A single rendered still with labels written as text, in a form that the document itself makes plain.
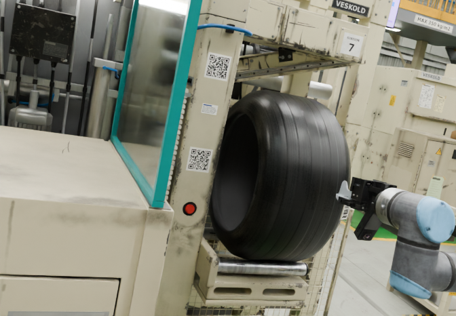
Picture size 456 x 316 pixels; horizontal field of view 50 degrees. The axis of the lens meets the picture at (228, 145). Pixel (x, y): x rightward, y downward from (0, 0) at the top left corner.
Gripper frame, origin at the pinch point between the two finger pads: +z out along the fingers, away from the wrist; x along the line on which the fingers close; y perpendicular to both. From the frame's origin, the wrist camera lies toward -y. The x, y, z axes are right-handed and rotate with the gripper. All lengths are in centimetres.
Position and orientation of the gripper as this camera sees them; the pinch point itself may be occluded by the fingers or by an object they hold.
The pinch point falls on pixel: (340, 198)
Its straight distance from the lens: 141.7
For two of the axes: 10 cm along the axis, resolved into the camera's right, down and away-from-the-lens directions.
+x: -9.2, -1.3, -3.7
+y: 1.5, -9.9, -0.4
